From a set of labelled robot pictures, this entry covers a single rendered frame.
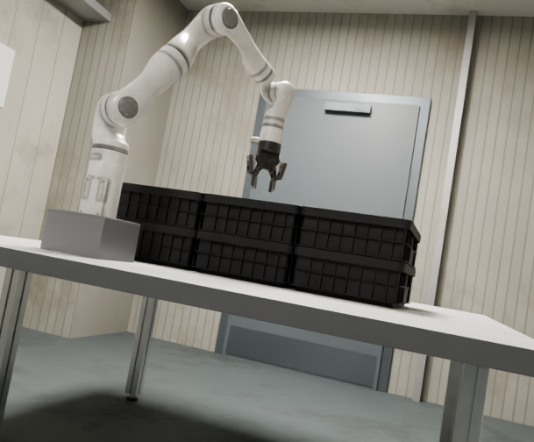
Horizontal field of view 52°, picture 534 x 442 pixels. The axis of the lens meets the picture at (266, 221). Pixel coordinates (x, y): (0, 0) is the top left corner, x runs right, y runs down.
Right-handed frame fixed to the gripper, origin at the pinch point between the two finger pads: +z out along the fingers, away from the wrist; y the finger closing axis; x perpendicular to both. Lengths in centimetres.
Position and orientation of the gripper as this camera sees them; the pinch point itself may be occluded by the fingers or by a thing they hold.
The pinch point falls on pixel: (262, 185)
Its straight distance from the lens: 178.5
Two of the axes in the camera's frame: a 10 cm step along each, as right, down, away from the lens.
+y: 8.9, 1.8, 4.1
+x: -4.2, 0.0, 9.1
